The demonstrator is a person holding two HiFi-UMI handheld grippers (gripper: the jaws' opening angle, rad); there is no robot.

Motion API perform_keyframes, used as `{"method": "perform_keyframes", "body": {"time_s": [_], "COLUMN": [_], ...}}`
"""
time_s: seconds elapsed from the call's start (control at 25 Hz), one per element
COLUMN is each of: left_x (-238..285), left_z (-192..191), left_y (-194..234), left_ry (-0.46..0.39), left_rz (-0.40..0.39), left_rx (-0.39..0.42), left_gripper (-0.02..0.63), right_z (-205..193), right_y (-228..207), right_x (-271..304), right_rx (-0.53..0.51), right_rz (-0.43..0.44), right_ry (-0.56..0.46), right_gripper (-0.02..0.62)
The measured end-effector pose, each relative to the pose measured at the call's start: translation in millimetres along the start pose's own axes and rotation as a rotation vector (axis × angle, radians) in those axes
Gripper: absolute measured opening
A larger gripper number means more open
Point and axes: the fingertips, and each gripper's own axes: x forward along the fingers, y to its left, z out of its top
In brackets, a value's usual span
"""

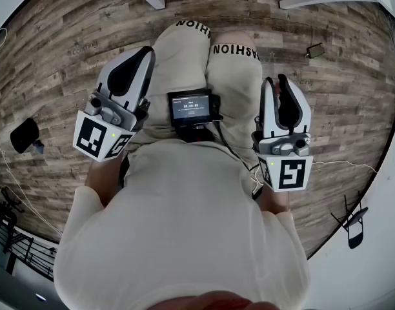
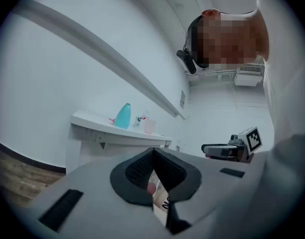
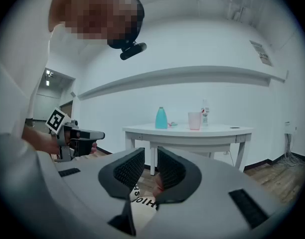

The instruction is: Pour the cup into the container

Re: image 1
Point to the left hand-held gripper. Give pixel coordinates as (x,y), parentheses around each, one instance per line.
(87,134)

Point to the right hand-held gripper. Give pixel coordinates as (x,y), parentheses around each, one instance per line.
(291,173)

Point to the person's left forearm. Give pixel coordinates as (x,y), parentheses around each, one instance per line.
(99,179)

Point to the person's right forearm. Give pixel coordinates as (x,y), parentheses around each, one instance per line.
(275,200)

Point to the small black monitor screen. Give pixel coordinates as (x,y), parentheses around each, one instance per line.
(191,107)

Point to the small black box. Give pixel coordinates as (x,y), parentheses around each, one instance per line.
(314,51)

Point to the person's right leg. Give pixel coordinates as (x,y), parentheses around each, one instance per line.
(231,37)

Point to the blue cloth scrap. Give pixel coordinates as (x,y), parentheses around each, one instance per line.
(39,146)

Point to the black round bin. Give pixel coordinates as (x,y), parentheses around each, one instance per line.
(23,136)

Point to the black folding chair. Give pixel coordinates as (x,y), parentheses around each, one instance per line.
(355,224)

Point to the beige t-shirt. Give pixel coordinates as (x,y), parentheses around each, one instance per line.
(184,221)

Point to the black metal rack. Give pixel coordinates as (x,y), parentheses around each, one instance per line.
(10,224)

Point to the person's face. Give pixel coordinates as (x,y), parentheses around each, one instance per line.
(217,302)

